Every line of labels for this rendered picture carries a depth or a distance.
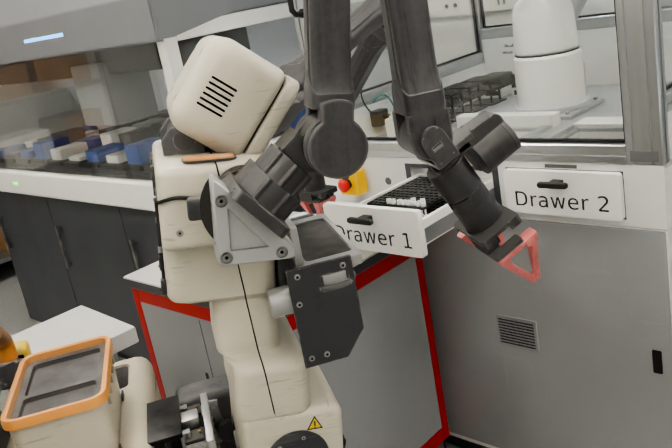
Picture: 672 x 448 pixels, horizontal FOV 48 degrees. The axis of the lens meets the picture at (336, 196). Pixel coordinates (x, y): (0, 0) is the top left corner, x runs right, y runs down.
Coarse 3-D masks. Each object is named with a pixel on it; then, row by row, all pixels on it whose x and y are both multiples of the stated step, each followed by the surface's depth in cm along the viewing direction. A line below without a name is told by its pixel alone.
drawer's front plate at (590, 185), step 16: (512, 176) 181; (528, 176) 178; (544, 176) 175; (560, 176) 173; (576, 176) 170; (592, 176) 167; (608, 176) 165; (512, 192) 183; (528, 192) 180; (544, 192) 177; (560, 192) 174; (576, 192) 171; (592, 192) 168; (608, 192) 166; (512, 208) 184; (528, 208) 181; (544, 208) 178; (560, 208) 175; (592, 208) 170; (608, 208) 167; (624, 208) 166
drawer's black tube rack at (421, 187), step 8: (408, 184) 195; (416, 184) 195; (424, 184) 193; (432, 184) 191; (392, 192) 191; (400, 192) 190; (408, 192) 188; (416, 192) 188; (424, 192) 186; (432, 192) 185; (376, 200) 186; (384, 200) 186; (416, 200) 181; (432, 200) 178; (440, 200) 179; (432, 208) 182
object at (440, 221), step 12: (408, 180) 202; (492, 180) 188; (384, 192) 195; (492, 192) 188; (432, 216) 170; (444, 216) 174; (456, 216) 177; (432, 228) 170; (444, 228) 174; (432, 240) 171
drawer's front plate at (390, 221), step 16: (336, 208) 180; (352, 208) 176; (368, 208) 172; (384, 208) 169; (400, 208) 167; (336, 224) 181; (352, 224) 178; (384, 224) 170; (400, 224) 167; (416, 224) 164; (352, 240) 179; (384, 240) 172; (400, 240) 169; (416, 240) 165; (416, 256) 167
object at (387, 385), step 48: (144, 288) 202; (384, 288) 197; (144, 336) 214; (192, 336) 195; (384, 336) 198; (432, 336) 214; (336, 384) 185; (384, 384) 199; (432, 384) 216; (384, 432) 201; (432, 432) 217
